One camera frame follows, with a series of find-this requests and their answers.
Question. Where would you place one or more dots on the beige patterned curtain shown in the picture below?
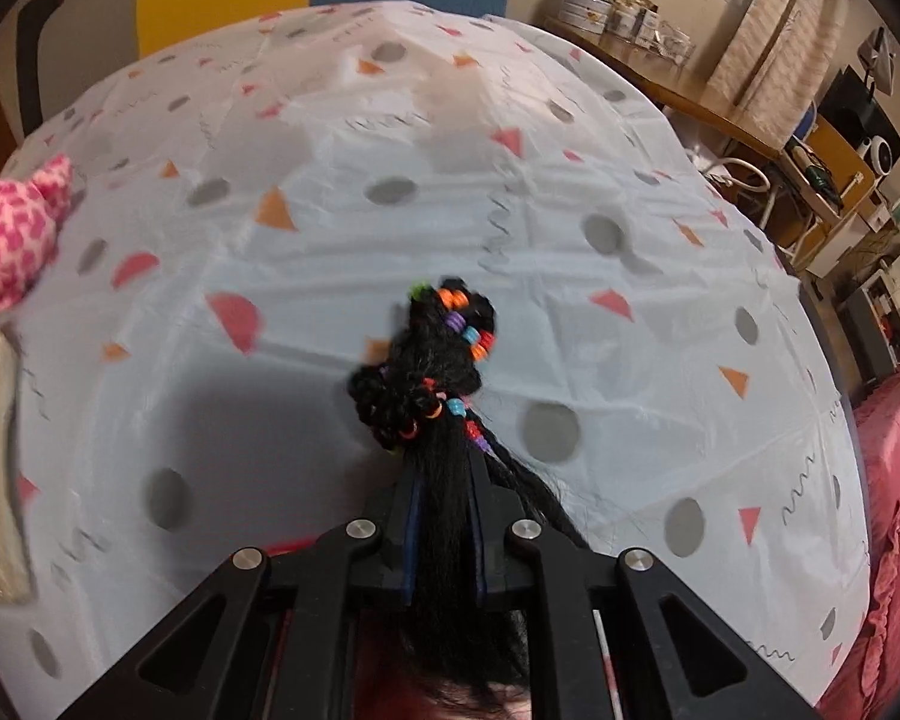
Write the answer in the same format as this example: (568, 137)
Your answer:
(772, 45)

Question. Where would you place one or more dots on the clear plastic containers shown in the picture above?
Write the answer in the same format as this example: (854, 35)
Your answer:
(631, 15)
(669, 39)

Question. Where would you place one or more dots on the red blanket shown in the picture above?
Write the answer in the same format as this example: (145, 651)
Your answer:
(896, 525)

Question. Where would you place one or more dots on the printed bed sheet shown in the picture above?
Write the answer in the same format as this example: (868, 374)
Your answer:
(420, 202)

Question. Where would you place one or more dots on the doll with black beaded hair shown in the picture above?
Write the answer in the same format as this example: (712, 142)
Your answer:
(442, 405)

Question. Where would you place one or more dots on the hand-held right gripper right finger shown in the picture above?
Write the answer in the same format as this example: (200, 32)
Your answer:
(481, 540)

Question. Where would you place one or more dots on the wooden desk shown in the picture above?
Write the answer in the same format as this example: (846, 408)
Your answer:
(720, 112)

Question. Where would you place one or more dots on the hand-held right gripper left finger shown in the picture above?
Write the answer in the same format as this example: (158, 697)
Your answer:
(409, 540)

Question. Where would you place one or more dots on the white round device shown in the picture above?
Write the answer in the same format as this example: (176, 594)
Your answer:
(883, 156)

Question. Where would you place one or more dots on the pink spotted plush toy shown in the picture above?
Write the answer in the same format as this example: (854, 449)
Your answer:
(7, 232)

